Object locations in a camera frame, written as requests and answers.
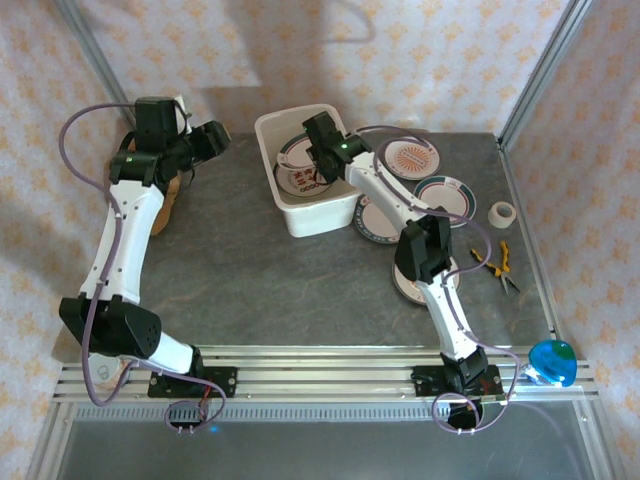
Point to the white plate teal striped rim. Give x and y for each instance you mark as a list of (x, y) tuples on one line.
[(295, 152)]

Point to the white plate red characters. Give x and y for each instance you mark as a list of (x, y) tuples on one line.
[(300, 182)]

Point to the white plate dark lettered rim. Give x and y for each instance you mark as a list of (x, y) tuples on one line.
[(375, 222)]

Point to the orange sunburst print plate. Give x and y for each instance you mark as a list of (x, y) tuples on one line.
[(412, 159), (407, 292)]

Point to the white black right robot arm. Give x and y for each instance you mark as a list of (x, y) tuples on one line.
[(385, 195)]

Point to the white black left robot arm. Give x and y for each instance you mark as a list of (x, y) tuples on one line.
[(125, 240)]

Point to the white plastic bin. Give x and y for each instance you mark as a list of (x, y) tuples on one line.
[(320, 220)]

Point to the brown plush toy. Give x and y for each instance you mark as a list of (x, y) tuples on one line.
[(167, 210)]

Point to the white plate broad teal rim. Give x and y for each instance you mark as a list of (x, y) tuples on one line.
[(445, 192)]

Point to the beige tape roll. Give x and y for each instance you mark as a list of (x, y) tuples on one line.
[(501, 215)]

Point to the white pull tab can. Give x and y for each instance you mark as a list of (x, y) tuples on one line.
[(102, 372)]

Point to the grey metal front panel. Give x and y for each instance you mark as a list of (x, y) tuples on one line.
[(320, 450)]

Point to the blue green plastic object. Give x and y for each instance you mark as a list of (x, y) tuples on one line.
[(552, 362)]

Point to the aluminium frame post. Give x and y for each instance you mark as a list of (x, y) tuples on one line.
[(545, 70), (100, 67)]

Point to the aluminium table side rail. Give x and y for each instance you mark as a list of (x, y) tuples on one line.
[(530, 235)]

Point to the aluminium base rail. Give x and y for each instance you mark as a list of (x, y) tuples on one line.
[(325, 375)]

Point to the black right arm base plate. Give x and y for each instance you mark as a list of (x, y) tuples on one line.
[(430, 380)]

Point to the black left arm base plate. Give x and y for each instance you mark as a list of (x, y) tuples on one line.
[(220, 380)]

